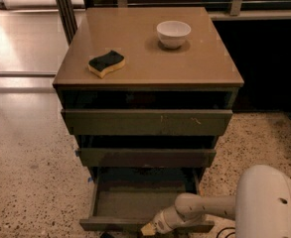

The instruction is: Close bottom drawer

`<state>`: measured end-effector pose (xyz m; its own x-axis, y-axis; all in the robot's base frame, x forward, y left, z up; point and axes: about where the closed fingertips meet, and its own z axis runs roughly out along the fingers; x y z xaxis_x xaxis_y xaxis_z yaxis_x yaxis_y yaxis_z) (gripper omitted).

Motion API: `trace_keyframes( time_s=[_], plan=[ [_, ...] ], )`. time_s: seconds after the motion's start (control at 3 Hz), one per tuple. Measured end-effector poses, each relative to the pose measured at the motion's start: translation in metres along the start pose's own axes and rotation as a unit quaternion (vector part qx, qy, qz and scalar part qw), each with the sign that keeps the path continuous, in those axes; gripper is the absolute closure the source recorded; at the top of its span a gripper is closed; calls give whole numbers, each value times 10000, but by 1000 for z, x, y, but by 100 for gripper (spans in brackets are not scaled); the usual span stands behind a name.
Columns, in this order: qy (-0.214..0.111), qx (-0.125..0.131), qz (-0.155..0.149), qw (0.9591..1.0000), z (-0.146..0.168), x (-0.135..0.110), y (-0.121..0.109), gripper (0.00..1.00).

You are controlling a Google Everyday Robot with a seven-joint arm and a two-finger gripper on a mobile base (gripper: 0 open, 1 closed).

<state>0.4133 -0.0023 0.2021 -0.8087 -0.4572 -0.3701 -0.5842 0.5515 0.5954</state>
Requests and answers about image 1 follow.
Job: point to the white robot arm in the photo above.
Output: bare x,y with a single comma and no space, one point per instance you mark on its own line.
261,207

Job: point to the drawer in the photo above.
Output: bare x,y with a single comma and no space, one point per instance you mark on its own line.
125,199
146,122
146,158

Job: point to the white ceramic bowl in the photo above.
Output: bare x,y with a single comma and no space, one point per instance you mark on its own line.
172,34

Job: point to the yellow green sponge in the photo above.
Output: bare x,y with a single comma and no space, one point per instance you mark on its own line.
105,64

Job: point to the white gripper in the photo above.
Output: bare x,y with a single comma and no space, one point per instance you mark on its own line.
160,220

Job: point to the brown drawer cabinet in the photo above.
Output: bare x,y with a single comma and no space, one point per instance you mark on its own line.
200,74

